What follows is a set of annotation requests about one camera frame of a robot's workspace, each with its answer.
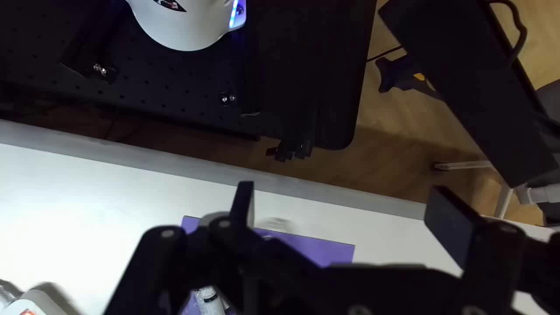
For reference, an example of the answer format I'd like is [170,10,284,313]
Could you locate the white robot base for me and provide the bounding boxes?
[126,0,249,52]

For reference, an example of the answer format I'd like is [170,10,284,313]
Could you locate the black clamp on floor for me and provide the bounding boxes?
[377,56,436,96]

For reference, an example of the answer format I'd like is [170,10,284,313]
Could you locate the black perforated breadboard table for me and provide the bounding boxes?
[0,0,265,142]

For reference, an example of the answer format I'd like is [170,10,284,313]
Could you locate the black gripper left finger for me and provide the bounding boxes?
[104,180,277,315]

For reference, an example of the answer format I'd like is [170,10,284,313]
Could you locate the white metal table leg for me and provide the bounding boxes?
[433,159,518,220]

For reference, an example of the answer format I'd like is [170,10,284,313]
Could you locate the white red labelled object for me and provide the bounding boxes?
[0,280,81,315]

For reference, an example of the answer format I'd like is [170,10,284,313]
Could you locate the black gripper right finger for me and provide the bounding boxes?
[424,185,560,315]

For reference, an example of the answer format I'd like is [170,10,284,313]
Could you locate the white marker pen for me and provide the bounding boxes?
[196,287,228,315]

